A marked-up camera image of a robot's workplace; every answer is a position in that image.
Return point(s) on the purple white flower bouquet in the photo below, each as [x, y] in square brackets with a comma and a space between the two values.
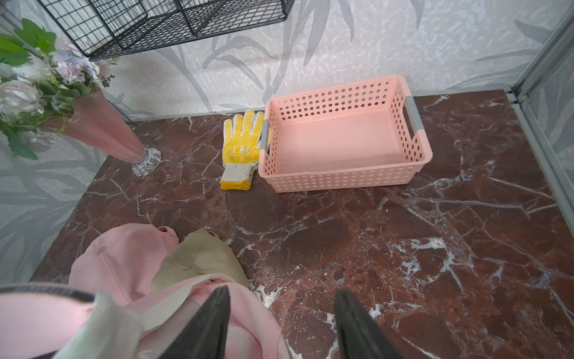
[46, 77]

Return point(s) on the yellow white work glove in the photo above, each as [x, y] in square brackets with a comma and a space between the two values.
[240, 156]

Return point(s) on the pink plastic basket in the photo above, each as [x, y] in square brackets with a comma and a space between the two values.
[361, 134]

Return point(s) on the black wire wall basket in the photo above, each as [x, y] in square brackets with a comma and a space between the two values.
[104, 29]

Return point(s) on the beige baseball cap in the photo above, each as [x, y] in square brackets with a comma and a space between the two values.
[200, 253]

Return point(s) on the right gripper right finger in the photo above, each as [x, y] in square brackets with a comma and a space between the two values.
[359, 336]

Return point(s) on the pink glass vase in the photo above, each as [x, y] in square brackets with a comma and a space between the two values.
[97, 123]

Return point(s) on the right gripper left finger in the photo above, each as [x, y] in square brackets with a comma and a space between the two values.
[205, 335]

